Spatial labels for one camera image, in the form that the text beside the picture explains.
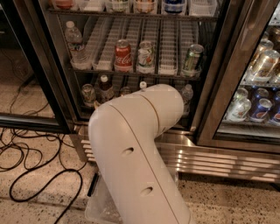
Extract brown drink bottle white cap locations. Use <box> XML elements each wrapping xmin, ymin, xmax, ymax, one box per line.
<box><xmin>99</xmin><ymin>74</ymin><xmax>115</xmax><ymax>102</ymax></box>

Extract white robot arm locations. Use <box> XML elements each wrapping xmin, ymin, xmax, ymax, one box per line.
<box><xmin>88</xmin><ymin>84</ymin><xmax>196</xmax><ymax>224</ymax></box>

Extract clear water bottle middle shelf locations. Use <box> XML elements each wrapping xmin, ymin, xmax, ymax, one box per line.
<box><xmin>65</xmin><ymin>21</ymin><xmax>90</xmax><ymax>70</ymax></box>

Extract clear water bottle shelf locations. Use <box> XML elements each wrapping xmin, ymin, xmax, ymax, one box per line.
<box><xmin>65</xmin><ymin>21</ymin><xmax>90</xmax><ymax>70</ymax></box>
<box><xmin>180</xmin><ymin>84</ymin><xmax>193</xmax><ymax>116</ymax></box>

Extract open glass fridge door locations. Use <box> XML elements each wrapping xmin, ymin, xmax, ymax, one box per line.
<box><xmin>0</xmin><ymin>0</ymin><xmax>74</xmax><ymax>134</ymax></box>

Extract clear water bottle bottom shelf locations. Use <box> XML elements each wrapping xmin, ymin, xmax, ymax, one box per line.
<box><xmin>180</xmin><ymin>84</ymin><xmax>193</xmax><ymax>116</ymax></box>

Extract green can top shelf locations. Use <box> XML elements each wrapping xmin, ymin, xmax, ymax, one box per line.
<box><xmin>105</xmin><ymin>0</ymin><xmax>130</xmax><ymax>13</ymax></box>

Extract red drink top shelf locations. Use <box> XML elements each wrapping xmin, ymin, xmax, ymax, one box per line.
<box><xmin>53</xmin><ymin>0</ymin><xmax>74</xmax><ymax>10</ymax></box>

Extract orange can top shelf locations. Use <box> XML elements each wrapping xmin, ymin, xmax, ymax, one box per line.
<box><xmin>134</xmin><ymin>0</ymin><xmax>156</xmax><ymax>13</ymax></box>

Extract blue can top shelf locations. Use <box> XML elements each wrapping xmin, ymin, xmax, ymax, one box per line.
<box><xmin>161</xmin><ymin>0</ymin><xmax>186</xmax><ymax>15</ymax></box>

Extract stainless steel fridge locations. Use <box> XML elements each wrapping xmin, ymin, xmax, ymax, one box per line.
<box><xmin>39</xmin><ymin>0</ymin><xmax>279</xmax><ymax>182</ymax></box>

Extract white green can right fridge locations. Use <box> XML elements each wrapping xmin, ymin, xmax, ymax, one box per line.
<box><xmin>227</xmin><ymin>97</ymin><xmax>251</xmax><ymax>122</ymax></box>

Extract closed glass fridge door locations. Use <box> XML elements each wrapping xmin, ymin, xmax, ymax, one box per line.
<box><xmin>196</xmin><ymin>0</ymin><xmax>280</xmax><ymax>154</ymax></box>

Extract silver can right fridge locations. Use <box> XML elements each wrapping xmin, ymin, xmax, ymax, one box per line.
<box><xmin>247</xmin><ymin>50</ymin><xmax>280</xmax><ymax>83</ymax></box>

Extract red coca-cola can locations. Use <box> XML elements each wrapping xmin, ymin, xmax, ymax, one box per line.
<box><xmin>114</xmin><ymin>39</ymin><xmax>132</xmax><ymax>72</ymax></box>

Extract white green soda can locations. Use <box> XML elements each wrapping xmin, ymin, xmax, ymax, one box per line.
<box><xmin>136</xmin><ymin>40</ymin><xmax>154</xmax><ymax>74</ymax></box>

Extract clear plastic bin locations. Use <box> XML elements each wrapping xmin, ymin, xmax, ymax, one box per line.
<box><xmin>84</xmin><ymin>171</ymin><xmax>179</xmax><ymax>224</ymax></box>

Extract blue pepsi can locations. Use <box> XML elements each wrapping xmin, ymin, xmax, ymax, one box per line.
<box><xmin>249</xmin><ymin>98</ymin><xmax>272</xmax><ymax>123</ymax></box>

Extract black floor cable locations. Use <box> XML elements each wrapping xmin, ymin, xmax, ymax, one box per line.
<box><xmin>0</xmin><ymin>49</ymin><xmax>88</xmax><ymax>224</ymax></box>

